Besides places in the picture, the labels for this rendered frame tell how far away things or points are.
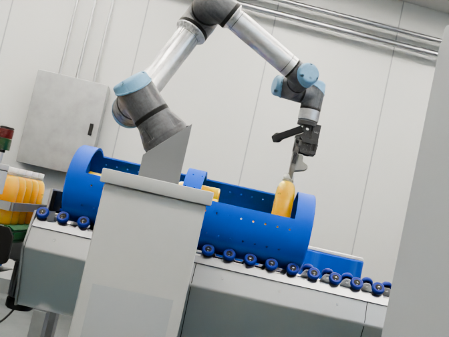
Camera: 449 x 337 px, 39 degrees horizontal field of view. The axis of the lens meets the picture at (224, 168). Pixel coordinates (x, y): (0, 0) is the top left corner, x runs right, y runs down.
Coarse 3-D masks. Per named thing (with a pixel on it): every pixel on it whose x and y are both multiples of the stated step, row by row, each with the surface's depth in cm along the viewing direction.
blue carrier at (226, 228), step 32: (96, 160) 247; (64, 192) 224; (96, 192) 223; (224, 192) 246; (256, 192) 243; (224, 224) 221; (256, 224) 220; (288, 224) 220; (256, 256) 225; (288, 256) 222
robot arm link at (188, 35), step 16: (192, 16) 216; (176, 32) 217; (192, 32) 217; (208, 32) 220; (176, 48) 214; (192, 48) 219; (160, 64) 211; (176, 64) 214; (160, 80) 211; (112, 112) 209
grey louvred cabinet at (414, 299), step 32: (448, 32) 95; (448, 64) 93; (448, 96) 90; (448, 128) 88; (416, 160) 98; (448, 160) 86; (416, 192) 94; (448, 192) 83; (416, 224) 91; (448, 224) 81; (416, 256) 89; (448, 256) 79; (416, 288) 86; (448, 288) 78; (384, 320) 96; (416, 320) 84; (448, 320) 76
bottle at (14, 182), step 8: (8, 176) 219; (16, 176) 222; (8, 184) 218; (16, 184) 220; (8, 192) 218; (16, 192) 220; (8, 200) 218; (0, 216) 217; (8, 216) 219; (8, 224) 220
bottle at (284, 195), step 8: (280, 184) 228; (288, 184) 226; (280, 192) 226; (288, 192) 225; (280, 200) 225; (288, 200) 225; (272, 208) 227; (280, 208) 224; (288, 208) 225; (288, 216) 225
